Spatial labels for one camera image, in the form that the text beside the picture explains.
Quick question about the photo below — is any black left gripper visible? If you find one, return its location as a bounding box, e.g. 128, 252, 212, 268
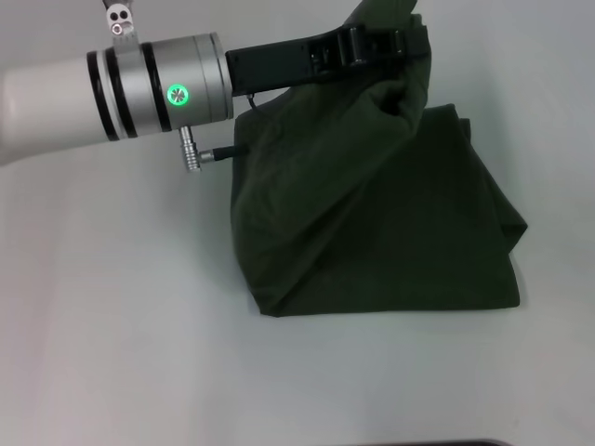
224, 20, 431, 98

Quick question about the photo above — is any dark green FREE T-shirt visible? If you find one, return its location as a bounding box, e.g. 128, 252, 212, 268
231, 0, 530, 320

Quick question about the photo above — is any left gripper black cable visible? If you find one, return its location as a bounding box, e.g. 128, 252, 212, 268
178, 92, 261, 175

